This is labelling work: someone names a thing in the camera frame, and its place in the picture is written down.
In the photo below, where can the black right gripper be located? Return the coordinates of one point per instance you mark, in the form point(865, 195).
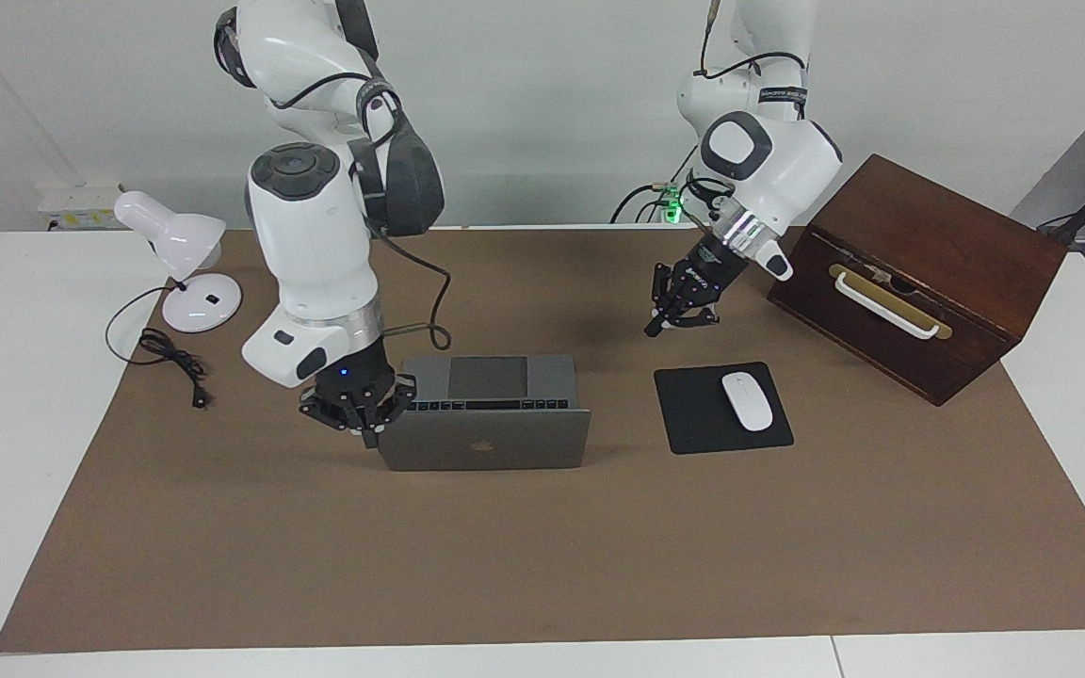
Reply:
point(359, 377)

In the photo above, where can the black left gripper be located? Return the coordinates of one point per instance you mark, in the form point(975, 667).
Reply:
point(707, 268)

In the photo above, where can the grey laptop computer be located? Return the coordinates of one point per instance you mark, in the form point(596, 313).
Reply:
point(486, 443)

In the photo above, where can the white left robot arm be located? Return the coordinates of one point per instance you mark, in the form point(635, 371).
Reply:
point(769, 160)

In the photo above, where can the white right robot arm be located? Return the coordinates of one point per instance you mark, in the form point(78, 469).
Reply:
point(316, 235)

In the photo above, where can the black mouse pad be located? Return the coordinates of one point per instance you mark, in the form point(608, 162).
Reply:
point(693, 414)

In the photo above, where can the white computer mouse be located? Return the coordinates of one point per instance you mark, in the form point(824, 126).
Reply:
point(748, 402)

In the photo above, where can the brown table mat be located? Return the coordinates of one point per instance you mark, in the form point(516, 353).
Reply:
point(542, 546)

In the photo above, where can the white desk lamp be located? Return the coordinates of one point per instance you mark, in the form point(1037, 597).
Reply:
point(180, 235)

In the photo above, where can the dark brown wooden box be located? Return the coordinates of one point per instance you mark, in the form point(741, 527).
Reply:
point(938, 245)

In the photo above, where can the white wall power strip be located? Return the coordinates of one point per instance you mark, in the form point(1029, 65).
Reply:
point(81, 205)

